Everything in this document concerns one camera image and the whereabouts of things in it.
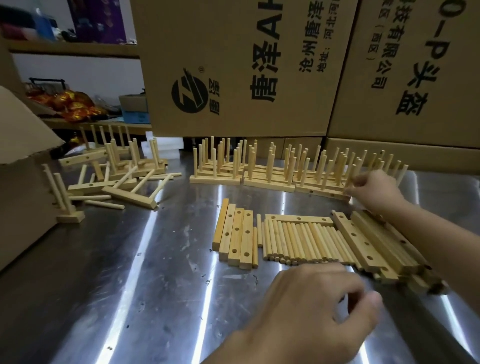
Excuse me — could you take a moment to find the person's left hand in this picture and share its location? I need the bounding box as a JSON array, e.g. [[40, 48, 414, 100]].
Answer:
[[202, 262, 384, 364]]

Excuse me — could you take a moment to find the person's right hand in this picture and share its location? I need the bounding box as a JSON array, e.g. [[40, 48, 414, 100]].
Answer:
[[343, 170, 408, 223]]

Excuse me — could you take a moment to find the assembled wooden peg rack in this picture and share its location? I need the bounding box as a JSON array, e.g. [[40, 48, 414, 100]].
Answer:
[[294, 150, 366, 205]]

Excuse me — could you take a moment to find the person's right forearm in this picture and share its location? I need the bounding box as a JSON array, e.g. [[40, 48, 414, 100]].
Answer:
[[386, 199, 480, 302]]

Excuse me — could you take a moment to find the wooden bar with holes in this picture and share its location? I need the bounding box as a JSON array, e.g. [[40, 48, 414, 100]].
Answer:
[[212, 198, 230, 252], [228, 208, 245, 267], [331, 210, 399, 281], [238, 210, 255, 271], [218, 203, 237, 262], [265, 214, 335, 228]]

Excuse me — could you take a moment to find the small cardboard box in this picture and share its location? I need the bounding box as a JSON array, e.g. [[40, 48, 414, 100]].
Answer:
[[243, 136, 286, 159], [283, 136, 325, 157]]

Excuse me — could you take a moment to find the stack of wooden bars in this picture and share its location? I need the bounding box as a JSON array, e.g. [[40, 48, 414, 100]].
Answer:
[[350, 209, 449, 295]]

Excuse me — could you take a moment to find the row of lying wooden dowels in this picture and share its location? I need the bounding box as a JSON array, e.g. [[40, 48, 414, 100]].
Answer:
[[252, 214, 361, 269]]

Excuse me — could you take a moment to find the plain cardboard box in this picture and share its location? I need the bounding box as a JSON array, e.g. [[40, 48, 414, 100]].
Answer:
[[323, 137, 480, 174]]

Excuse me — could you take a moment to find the row of wooden peg racks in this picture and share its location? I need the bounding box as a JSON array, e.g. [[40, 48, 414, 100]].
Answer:
[[189, 136, 409, 203]]

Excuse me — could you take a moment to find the large printed cardboard box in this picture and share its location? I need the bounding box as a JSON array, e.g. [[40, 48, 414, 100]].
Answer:
[[325, 0, 480, 149], [129, 0, 361, 138]]

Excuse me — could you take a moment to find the white foam block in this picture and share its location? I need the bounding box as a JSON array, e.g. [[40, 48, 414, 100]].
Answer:
[[143, 131, 185, 163]]

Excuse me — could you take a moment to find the grey blue box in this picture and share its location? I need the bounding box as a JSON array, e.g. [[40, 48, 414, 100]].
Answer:
[[118, 93, 151, 125]]

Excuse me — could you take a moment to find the jumbled pile of peg racks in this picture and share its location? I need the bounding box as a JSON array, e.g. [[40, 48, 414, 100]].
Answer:
[[58, 124, 183, 211]]

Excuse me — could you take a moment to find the wooden shelf board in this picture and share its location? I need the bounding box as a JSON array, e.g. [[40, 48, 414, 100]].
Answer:
[[40, 118, 154, 133], [5, 38, 142, 59]]

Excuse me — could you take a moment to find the loose wooden dowel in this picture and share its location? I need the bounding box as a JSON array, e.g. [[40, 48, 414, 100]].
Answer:
[[84, 199, 125, 211], [68, 194, 112, 202]]

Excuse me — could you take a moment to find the short two-peg wooden rack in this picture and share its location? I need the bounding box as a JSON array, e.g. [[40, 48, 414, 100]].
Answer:
[[41, 163, 86, 224]]

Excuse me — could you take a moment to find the pile of orange foil packets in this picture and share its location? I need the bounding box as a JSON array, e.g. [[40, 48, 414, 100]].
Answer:
[[25, 89, 110, 124]]

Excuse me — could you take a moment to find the purple box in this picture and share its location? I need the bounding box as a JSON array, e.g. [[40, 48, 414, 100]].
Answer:
[[67, 0, 129, 44]]

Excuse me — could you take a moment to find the open cardboard box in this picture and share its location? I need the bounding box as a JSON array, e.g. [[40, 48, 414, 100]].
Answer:
[[0, 37, 67, 271]]

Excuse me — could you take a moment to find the black wire basket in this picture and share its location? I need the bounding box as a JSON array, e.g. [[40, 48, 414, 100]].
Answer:
[[28, 77, 64, 95]]

